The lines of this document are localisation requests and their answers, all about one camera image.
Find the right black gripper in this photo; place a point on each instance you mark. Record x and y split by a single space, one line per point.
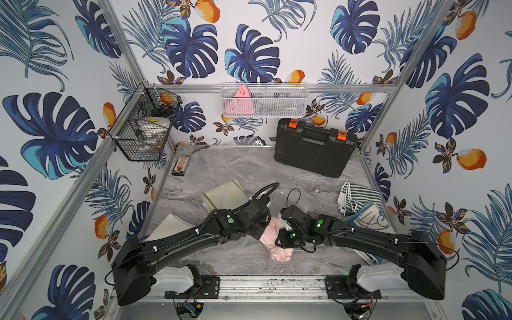
282 240

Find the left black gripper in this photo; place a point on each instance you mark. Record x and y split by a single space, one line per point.
263 218

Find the cream striped towel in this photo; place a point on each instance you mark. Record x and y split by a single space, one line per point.
229 195

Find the clear plastic vacuum bag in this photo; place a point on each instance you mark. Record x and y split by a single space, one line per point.
246 256

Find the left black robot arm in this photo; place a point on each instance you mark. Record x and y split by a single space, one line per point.
137 262

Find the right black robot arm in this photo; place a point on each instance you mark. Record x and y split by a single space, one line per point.
424 265

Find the black white striped towel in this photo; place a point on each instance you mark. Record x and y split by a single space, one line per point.
353 198

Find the blue white patterned towel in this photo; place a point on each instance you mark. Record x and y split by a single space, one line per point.
370 217

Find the black plastic tool case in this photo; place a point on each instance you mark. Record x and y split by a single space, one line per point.
318 150

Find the small black battery box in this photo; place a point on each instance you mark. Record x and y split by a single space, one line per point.
180 165

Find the pink triangular object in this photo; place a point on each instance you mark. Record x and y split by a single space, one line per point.
240 104

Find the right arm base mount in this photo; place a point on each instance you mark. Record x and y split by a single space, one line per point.
339 287

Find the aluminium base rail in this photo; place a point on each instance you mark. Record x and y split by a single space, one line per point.
300 289

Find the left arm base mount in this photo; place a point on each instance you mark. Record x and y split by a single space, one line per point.
188 283

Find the clear mesh wall tray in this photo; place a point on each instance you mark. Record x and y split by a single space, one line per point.
272 99

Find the black wire basket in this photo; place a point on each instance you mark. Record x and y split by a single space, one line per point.
146 123

